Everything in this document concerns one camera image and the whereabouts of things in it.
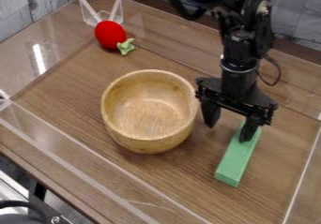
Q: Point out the black table leg bracket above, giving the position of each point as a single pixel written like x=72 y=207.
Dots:
x=50 y=216

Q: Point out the clear acrylic tray wall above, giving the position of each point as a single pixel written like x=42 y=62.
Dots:
x=56 y=135

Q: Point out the light wooden bowl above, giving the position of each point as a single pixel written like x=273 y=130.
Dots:
x=149 y=109

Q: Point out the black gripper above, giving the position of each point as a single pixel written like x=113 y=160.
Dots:
x=234 y=92

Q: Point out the green rectangular block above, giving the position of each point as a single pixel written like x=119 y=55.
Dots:
x=236 y=159

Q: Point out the clear acrylic corner bracket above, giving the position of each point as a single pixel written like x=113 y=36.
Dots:
x=94 y=17

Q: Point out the red toy strawberry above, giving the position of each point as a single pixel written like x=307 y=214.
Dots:
x=113 y=37

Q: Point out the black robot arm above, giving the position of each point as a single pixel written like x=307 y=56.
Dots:
x=246 y=35

